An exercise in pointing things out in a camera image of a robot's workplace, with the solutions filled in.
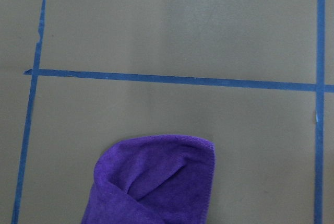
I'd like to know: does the purple cloth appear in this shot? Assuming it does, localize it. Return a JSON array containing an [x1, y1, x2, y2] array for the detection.
[[82, 135, 216, 223]]

